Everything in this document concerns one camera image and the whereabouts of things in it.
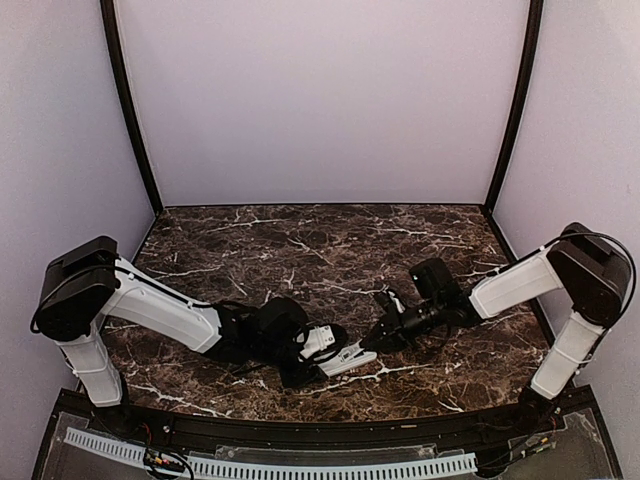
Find black front rail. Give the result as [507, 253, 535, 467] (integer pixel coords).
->
[54, 389, 596, 456]

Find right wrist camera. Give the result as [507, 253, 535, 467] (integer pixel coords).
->
[374, 289, 406, 315]

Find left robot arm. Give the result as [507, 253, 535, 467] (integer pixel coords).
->
[30, 236, 335, 436]

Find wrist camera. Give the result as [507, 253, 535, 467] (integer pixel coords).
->
[374, 289, 406, 315]
[294, 324, 349, 363]

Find left black frame post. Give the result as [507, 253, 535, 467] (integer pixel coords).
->
[99, 0, 164, 216]

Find black frame post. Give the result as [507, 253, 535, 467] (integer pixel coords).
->
[483, 0, 544, 217]
[99, 0, 164, 216]

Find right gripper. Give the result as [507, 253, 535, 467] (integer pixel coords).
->
[360, 296, 445, 352]

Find white remote control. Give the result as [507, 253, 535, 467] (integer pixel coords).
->
[319, 344, 377, 377]

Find white slotted cable duct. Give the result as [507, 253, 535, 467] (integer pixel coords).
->
[64, 427, 477, 480]

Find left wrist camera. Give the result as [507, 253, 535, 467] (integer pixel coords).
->
[294, 324, 349, 363]

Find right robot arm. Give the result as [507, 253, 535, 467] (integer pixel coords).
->
[360, 222, 638, 434]

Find right black frame post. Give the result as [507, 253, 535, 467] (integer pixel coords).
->
[483, 0, 544, 217]

